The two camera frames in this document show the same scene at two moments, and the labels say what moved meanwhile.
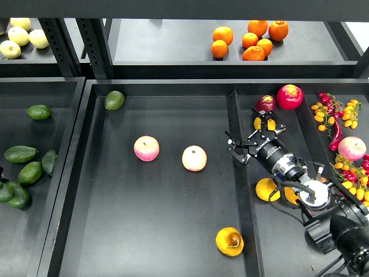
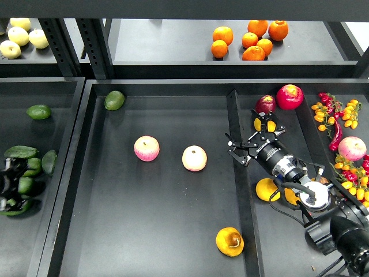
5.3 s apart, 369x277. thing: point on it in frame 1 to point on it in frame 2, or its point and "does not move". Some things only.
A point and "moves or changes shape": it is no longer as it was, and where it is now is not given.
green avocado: [7, 192] moves or changes shape
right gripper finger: [279, 127] does not move
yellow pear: [229, 241] does not move
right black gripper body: [268, 149] does not move
